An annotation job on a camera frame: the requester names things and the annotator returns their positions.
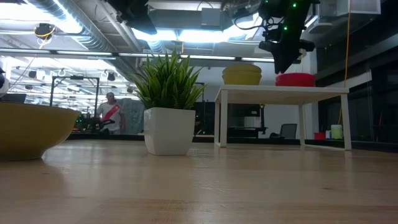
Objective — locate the grey office chair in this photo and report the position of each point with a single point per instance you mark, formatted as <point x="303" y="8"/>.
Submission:
<point x="289" y="130"/>

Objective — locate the grey ceiling box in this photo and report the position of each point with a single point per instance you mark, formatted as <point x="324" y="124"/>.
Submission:
<point x="211" y="17"/>

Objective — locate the black ceiling sensor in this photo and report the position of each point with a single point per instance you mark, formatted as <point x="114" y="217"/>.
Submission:
<point x="44" y="30"/>

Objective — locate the red container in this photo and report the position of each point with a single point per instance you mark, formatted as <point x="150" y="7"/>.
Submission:
<point x="319" y="136"/>

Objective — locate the white ceiling box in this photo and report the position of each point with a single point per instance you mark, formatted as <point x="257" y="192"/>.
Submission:
<point x="357" y="7"/>

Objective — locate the black monitor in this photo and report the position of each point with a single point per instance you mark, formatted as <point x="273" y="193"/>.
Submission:
<point x="245" y="111"/>

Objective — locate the white perforated metal shelf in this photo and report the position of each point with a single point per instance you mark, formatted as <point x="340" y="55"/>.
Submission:
<point x="280" y="93"/>

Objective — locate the grey curtain panel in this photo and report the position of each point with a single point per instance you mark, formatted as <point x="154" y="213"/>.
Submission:
<point x="133" y="115"/>

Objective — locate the large silver air duct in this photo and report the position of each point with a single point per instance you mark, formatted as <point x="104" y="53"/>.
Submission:
<point x="93" y="34"/>

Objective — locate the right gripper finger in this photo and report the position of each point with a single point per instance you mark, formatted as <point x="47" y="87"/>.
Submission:
<point x="279" y="60"/>
<point x="289" y="59"/>

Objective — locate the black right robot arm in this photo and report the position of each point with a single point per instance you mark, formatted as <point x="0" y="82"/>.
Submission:
<point x="298" y="12"/>

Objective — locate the black metal stand frame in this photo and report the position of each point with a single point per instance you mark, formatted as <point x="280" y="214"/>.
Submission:
<point x="74" y="77"/>

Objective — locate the green and white container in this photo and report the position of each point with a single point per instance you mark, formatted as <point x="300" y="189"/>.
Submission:
<point x="336" y="132"/>

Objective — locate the ceiling light strip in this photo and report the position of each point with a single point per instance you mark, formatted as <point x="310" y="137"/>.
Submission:
<point x="211" y="57"/>

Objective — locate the artificial plant in white pot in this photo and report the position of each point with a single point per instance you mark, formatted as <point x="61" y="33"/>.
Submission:
<point x="169" y="130"/>

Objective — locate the dark monitor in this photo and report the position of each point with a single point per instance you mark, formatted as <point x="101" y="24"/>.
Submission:
<point x="12" y="98"/>

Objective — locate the person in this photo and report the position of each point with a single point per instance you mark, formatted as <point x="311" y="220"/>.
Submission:
<point x="110" y="113"/>

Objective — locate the black spotlight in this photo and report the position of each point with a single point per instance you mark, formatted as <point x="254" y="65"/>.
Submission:
<point x="32" y="74"/>
<point x="111" y="76"/>

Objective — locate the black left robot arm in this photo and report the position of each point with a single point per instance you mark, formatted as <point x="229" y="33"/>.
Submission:
<point x="136" y="15"/>

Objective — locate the black machine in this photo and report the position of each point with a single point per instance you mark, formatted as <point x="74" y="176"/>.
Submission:
<point x="93" y="126"/>

